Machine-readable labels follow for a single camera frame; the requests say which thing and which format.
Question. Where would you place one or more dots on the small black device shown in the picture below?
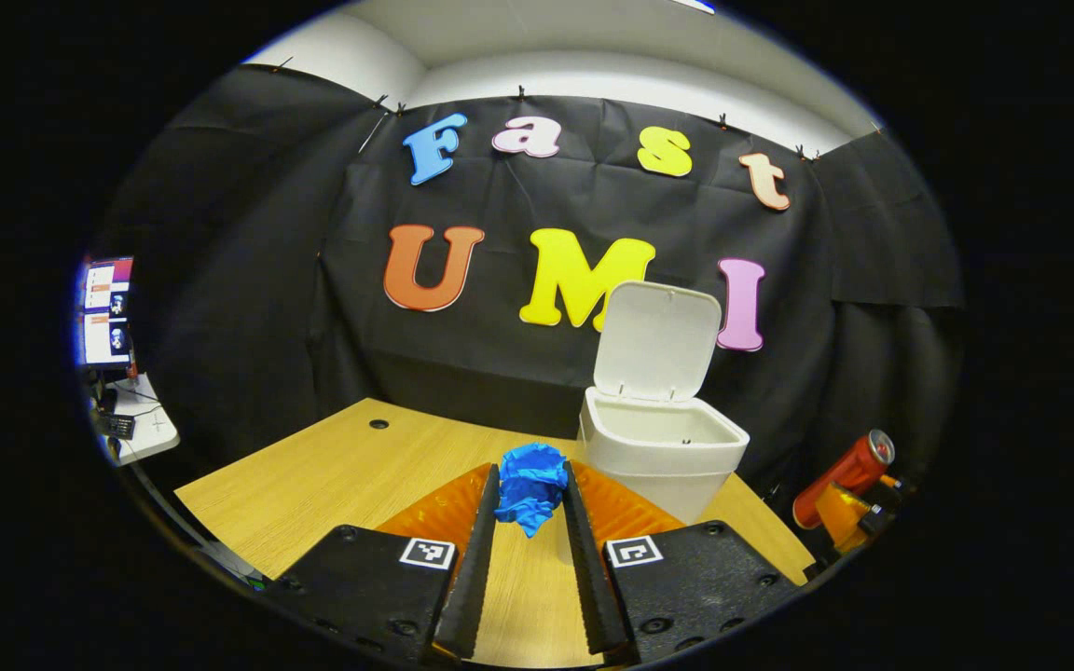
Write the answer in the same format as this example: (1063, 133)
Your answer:
(117, 427)

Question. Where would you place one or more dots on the red pop can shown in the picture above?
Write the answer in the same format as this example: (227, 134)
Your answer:
(845, 471)

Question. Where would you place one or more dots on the black backdrop cloth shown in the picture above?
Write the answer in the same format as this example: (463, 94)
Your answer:
(248, 280)

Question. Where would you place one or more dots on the white desktop garbage bin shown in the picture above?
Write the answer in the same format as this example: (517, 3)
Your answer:
(658, 345)

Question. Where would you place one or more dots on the white side table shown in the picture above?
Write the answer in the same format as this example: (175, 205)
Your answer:
(150, 433)

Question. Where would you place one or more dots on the ceiling light panel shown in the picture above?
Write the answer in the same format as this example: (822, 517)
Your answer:
(694, 5)

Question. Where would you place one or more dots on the blue paper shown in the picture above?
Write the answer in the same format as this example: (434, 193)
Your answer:
(532, 485)

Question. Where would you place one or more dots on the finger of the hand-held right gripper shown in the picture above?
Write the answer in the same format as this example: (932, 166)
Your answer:
(840, 513)

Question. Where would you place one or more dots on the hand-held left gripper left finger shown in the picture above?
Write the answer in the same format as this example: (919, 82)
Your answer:
(476, 578)

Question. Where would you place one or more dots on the computer monitor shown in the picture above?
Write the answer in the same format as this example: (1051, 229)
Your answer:
(108, 312)

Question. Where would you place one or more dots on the wooden desktop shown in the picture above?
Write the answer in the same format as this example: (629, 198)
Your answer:
(332, 475)

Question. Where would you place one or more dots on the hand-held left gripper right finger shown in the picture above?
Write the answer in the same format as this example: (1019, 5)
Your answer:
(588, 578)

